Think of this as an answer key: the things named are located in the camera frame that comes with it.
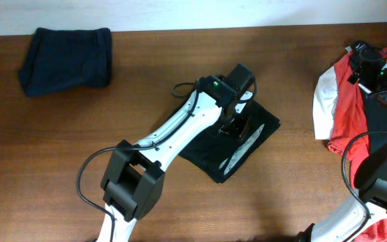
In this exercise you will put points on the red garment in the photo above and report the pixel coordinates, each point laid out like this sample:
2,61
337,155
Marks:
349,121

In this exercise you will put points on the black shorts with white stripe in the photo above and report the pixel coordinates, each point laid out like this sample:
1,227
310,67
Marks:
220,156

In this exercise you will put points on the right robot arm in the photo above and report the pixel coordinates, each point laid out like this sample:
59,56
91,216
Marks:
364,172

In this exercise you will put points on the white garment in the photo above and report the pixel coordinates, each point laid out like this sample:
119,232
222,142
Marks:
324,104

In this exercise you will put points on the folded navy blue garment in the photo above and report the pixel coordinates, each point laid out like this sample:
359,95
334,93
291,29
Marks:
58,60

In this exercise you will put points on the black garment under right gripper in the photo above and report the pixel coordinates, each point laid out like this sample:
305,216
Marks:
375,113

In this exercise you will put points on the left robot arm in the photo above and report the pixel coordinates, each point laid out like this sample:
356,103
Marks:
133,180

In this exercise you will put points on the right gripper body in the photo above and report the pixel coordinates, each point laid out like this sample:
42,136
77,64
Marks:
371,77

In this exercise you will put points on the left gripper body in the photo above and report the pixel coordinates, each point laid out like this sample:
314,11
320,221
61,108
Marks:
221,121

